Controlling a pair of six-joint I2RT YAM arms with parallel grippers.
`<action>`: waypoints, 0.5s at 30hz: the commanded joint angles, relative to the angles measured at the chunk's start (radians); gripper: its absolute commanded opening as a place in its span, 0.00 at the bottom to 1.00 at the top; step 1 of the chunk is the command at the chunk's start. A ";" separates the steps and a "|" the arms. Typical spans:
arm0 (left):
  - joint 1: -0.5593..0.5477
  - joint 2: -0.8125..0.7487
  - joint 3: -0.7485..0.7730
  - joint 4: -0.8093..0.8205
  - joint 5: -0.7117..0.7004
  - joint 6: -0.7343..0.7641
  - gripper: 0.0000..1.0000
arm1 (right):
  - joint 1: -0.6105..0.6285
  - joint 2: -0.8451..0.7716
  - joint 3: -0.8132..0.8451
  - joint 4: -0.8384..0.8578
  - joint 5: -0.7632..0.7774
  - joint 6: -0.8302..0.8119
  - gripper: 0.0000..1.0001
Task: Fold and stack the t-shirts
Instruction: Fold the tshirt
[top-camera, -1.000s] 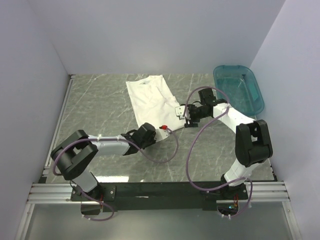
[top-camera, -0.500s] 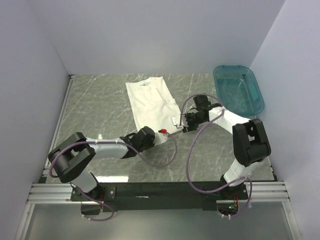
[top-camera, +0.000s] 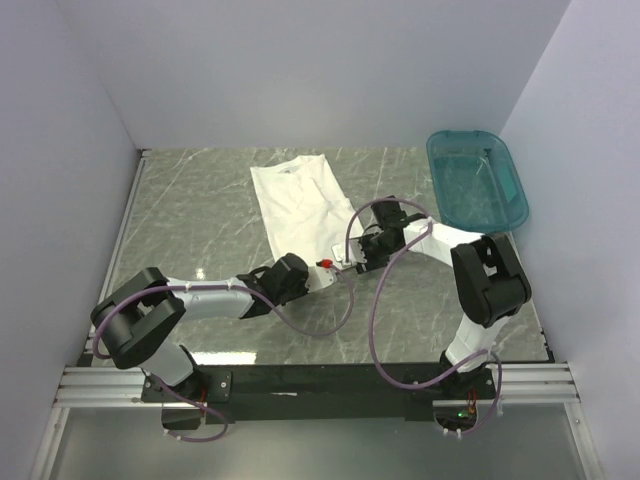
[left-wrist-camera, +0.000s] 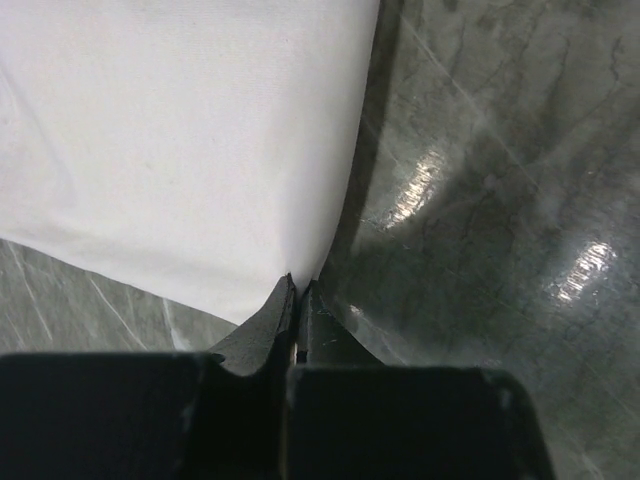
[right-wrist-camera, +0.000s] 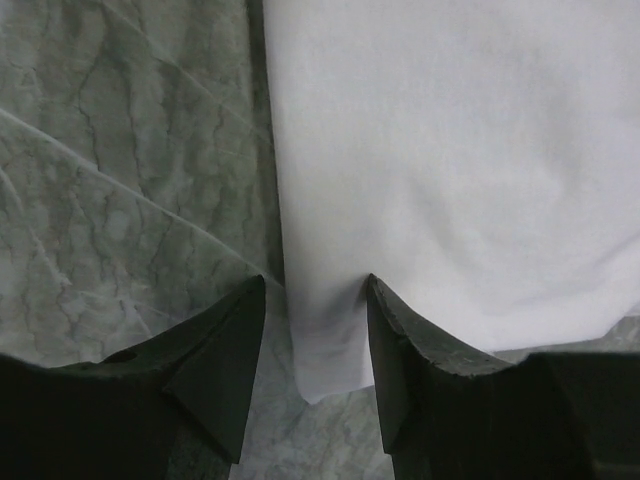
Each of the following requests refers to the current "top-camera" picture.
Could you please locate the white t-shirt red print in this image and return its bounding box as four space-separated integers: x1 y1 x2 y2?
250 154 355 265

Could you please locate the teal plastic bin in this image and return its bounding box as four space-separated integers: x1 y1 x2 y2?
426 130 529 233

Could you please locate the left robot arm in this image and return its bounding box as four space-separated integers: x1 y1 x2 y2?
90 253 309 402

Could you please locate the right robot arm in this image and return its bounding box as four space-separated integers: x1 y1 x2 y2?
344 196 532 399

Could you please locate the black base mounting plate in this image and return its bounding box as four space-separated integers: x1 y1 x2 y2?
139 360 499 426

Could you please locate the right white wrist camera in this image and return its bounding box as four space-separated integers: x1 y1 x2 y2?
331 238 366 270

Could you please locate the aluminium frame rail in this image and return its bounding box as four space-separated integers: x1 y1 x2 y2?
53 364 581 408

